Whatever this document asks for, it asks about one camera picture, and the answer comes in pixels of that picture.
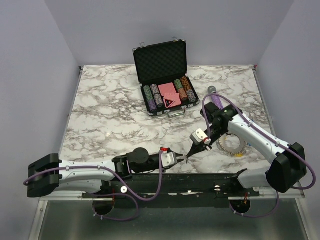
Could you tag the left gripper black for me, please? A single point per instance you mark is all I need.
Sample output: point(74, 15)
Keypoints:
point(179, 155)

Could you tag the silver disc keyring holder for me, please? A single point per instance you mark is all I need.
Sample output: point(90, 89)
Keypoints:
point(231, 144)

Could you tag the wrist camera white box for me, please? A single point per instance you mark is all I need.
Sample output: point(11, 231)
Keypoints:
point(200, 137)
point(167, 158)

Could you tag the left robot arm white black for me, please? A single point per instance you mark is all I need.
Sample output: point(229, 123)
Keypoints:
point(50, 174)

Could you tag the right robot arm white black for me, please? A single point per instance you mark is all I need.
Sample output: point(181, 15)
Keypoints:
point(286, 160)

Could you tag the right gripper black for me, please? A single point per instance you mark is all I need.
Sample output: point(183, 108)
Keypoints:
point(197, 148)

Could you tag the pink playing card deck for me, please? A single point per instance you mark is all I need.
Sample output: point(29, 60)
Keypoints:
point(170, 95)

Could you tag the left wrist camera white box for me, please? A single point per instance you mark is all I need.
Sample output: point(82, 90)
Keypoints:
point(167, 158)

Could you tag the purple glitter toy microphone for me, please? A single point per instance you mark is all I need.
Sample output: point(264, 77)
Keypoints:
point(215, 99)

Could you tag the yellow key tag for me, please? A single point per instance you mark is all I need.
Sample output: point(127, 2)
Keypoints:
point(238, 155)

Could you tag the black poker chip case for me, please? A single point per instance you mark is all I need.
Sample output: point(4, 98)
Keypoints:
point(164, 63)

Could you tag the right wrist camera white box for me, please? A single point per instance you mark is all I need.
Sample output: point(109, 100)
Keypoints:
point(200, 137)

